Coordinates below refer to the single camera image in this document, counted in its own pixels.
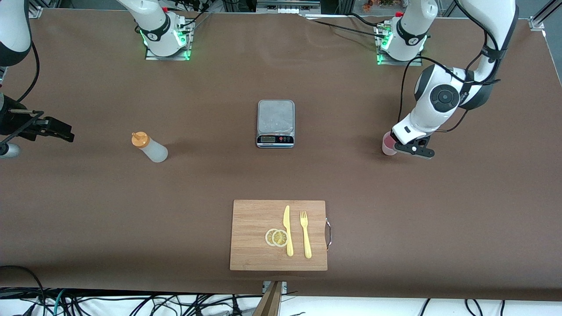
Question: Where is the pink plastic cup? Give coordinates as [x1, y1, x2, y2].
[382, 131, 398, 155]

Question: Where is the translucent sauce bottle orange cap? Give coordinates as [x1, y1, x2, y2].
[131, 131, 169, 163]

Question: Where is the silver digital kitchen scale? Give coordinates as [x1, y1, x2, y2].
[256, 100, 295, 149]

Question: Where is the yellow plastic fork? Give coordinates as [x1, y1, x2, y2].
[300, 211, 312, 259]

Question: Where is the yellow plastic knife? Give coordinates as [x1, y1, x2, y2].
[283, 205, 294, 257]

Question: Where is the wooden cutting board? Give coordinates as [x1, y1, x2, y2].
[230, 200, 332, 271]

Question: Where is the wooden beam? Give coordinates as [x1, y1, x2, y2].
[252, 281, 284, 316]

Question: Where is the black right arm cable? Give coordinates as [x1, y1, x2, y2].
[15, 42, 41, 104]

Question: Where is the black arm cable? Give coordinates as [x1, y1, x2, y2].
[15, 42, 41, 104]
[396, 0, 503, 132]

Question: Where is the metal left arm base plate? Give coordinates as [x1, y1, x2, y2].
[376, 24, 424, 66]

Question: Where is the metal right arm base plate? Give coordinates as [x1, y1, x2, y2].
[145, 20, 194, 61]

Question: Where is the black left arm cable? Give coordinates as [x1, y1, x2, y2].
[396, 0, 503, 132]

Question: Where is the black cable on table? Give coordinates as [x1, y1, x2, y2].
[303, 14, 387, 40]

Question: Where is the black looped floor cable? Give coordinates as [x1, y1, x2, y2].
[0, 265, 47, 316]

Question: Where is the teal cable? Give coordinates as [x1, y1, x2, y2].
[52, 290, 67, 316]

